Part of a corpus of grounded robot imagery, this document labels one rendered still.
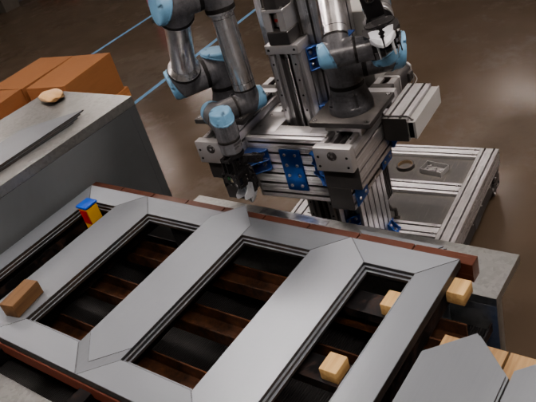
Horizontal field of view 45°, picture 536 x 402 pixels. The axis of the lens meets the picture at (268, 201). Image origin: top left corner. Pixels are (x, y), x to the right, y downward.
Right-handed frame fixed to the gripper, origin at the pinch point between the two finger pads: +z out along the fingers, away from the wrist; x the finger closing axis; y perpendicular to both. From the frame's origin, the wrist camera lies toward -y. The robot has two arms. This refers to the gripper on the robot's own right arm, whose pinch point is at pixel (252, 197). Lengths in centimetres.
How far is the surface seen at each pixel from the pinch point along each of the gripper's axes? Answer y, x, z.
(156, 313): 57, 6, 1
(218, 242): 23.6, 3.2, 0.7
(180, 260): 35.1, -3.7, 0.8
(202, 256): 31.2, 2.5, 0.8
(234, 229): 16.5, 4.1, 0.7
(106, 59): -185, -305, 40
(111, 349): 73, 3, 1
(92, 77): -162, -300, 45
